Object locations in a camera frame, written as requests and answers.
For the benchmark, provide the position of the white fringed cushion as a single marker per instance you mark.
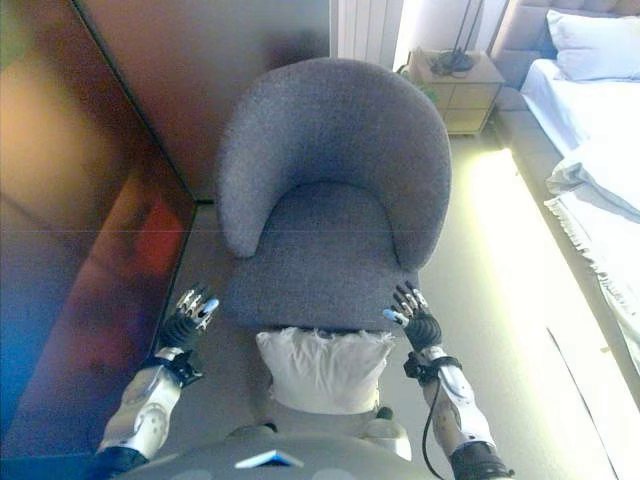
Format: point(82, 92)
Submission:
point(325, 367)

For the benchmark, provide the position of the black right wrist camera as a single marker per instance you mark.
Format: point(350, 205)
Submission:
point(416, 367)

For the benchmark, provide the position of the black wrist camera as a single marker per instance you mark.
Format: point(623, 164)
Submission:
point(416, 367)
point(186, 370)

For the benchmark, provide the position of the silver right robot leg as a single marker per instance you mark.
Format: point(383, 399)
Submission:
point(387, 432)

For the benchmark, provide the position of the silver robot leg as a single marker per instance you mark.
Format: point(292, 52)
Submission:
point(267, 427)
point(387, 432)

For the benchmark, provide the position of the white mattress sheet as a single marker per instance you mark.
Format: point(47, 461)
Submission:
point(565, 105)

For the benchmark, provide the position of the green plant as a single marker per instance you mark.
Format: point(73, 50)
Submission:
point(417, 80)

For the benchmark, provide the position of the white pillow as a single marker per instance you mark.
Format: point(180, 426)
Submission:
point(595, 47)

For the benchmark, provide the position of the black lamp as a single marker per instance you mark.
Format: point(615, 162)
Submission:
point(452, 62)

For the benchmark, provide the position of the brown wooden wardrobe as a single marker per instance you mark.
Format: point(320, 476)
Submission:
point(65, 225)

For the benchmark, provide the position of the silver left robot leg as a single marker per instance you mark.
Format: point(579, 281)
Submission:
point(267, 427)

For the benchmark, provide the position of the light wooden nightstand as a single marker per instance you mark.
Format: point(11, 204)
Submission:
point(470, 100)

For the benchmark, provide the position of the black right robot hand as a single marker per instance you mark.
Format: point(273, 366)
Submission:
point(422, 327)

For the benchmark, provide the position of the grey robot torso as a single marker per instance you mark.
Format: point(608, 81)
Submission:
point(250, 457)

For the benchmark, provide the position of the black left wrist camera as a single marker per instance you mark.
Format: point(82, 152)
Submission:
point(186, 370)

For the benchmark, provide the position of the grey upholstered armchair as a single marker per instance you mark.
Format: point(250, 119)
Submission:
point(330, 230)

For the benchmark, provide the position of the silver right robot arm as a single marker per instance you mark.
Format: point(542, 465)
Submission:
point(460, 410)

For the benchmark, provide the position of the white radiator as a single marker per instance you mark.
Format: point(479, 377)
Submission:
point(365, 30)

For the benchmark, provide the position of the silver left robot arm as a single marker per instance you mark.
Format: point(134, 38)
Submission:
point(145, 415)

